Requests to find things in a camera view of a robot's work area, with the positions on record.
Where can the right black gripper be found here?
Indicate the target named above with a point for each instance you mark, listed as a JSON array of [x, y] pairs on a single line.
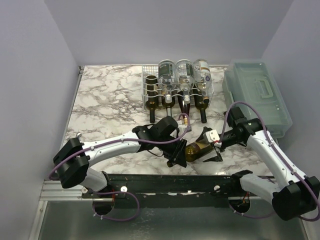
[[217, 147]]

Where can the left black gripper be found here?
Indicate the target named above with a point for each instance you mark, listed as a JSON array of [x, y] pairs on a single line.
[[176, 155]]

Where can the dark green wine bottle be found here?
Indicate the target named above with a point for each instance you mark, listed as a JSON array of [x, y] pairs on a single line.
[[195, 151]]

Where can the clear bottle white label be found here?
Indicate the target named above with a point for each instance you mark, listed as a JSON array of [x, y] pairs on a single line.
[[203, 78]]

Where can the clear bottle green label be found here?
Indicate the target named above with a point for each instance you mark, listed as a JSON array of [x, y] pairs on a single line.
[[185, 77]]

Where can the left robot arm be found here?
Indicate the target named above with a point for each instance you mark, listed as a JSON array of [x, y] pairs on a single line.
[[74, 161]]

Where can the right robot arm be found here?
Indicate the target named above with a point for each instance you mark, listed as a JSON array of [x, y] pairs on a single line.
[[293, 194]]

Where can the green bottle right lower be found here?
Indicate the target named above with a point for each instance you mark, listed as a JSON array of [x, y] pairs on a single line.
[[201, 103]]

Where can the red wine bottle gold cap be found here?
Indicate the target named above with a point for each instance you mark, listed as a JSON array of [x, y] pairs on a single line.
[[184, 107]]

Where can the green bottle silver neck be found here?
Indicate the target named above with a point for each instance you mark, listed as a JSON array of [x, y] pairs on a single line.
[[168, 106]]

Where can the green bottle black neck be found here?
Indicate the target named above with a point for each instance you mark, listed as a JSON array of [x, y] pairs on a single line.
[[152, 102]]

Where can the clear bottle dark label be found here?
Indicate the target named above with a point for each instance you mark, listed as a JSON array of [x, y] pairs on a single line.
[[167, 79]]

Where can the translucent plastic storage box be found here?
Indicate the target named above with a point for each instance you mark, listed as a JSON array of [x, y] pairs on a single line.
[[250, 81]]

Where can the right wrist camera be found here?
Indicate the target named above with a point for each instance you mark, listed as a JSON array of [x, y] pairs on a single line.
[[213, 136]]

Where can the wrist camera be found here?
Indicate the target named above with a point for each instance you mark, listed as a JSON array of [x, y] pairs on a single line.
[[213, 136], [183, 126]]

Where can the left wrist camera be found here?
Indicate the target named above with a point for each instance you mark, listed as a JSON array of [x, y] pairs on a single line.
[[183, 126]]

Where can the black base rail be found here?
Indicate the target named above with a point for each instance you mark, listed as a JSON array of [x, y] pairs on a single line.
[[171, 191]]

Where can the white wire wine rack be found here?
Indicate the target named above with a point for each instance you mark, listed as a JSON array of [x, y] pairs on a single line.
[[152, 70]]

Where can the aluminium frame rail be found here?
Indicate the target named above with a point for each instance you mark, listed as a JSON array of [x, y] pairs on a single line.
[[51, 191]]

